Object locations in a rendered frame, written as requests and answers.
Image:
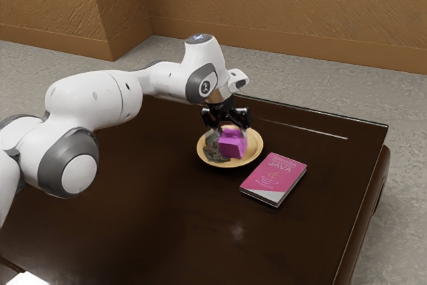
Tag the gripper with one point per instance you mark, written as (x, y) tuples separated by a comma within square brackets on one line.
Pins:
[(221, 105)]

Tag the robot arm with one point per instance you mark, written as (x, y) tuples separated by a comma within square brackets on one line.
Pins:
[(100, 98)]

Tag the patterned grey-green item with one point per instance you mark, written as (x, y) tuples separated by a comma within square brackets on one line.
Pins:
[(211, 151)]

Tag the tan round plate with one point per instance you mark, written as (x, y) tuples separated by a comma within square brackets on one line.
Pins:
[(248, 151)]

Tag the pink book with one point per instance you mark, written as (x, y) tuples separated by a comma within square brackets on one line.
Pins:
[(272, 178)]

